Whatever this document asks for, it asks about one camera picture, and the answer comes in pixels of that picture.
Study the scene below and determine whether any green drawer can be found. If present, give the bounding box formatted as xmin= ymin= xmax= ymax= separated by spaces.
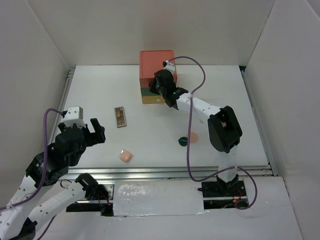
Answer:
xmin=140 ymin=87 xmax=160 ymax=97

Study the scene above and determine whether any yellow bottom drawer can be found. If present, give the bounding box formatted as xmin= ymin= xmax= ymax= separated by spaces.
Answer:
xmin=141 ymin=95 xmax=165 ymax=105

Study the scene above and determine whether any peach makeup sponge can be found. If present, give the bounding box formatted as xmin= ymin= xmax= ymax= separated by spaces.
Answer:
xmin=119 ymin=149 xmax=134 ymax=163

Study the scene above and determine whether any dark green round compact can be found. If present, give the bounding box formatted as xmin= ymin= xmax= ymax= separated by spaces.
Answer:
xmin=178 ymin=136 xmax=188 ymax=147

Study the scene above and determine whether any peach round powder puff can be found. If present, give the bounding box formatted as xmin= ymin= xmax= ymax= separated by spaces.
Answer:
xmin=189 ymin=132 xmax=199 ymax=143

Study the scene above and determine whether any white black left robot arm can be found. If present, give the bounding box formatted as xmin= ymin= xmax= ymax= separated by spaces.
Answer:
xmin=0 ymin=118 xmax=108 ymax=240

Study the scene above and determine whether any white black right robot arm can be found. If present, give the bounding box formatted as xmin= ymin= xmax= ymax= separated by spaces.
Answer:
xmin=149 ymin=69 xmax=243 ymax=196

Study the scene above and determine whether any brown eyeshadow palette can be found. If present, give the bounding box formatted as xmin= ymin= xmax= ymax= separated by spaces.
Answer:
xmin=114 ymin=106 xmax=127 ymax=128

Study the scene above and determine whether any red drawer cabinet shell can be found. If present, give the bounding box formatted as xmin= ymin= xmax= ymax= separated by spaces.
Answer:
xmin=139 ymin=49 xmax=175 ymax=88

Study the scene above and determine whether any white foil covered panel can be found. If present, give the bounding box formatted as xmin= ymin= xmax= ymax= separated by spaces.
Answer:
xmin=113 ymin=180 xmax=205 ymax=217

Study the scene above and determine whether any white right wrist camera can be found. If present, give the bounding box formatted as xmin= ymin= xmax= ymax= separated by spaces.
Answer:
xmin=162 ymin=60 xmax=176 ymax=75

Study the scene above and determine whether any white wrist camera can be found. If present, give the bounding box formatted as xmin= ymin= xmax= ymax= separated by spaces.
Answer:
xmin=162 ymin=60 xmax=176 ymax=75
xmin=62 ymin=106 xmax=85 ymax=129

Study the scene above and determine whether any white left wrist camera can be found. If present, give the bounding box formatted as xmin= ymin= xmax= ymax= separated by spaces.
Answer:
xmin=62 ymin=106 xmax=85 ymax=129

